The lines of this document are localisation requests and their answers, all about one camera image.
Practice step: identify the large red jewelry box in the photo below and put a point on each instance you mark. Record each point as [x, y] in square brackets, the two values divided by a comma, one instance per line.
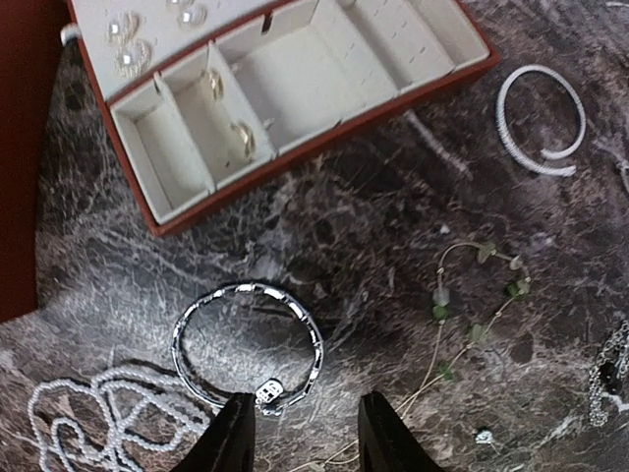
[30, 54]

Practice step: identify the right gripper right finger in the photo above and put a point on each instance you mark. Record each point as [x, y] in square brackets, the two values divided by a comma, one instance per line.
[385, 443]

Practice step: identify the small crystal stud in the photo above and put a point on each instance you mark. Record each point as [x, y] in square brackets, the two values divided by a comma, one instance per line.
[484, 436]

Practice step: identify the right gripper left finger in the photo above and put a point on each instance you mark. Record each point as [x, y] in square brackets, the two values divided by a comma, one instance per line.
[228, 443]

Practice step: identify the white bangle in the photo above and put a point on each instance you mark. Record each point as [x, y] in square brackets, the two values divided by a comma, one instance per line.
[540, 120]

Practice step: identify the small red jewelry tray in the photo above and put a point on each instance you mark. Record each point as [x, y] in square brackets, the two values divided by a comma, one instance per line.
[205, 100]

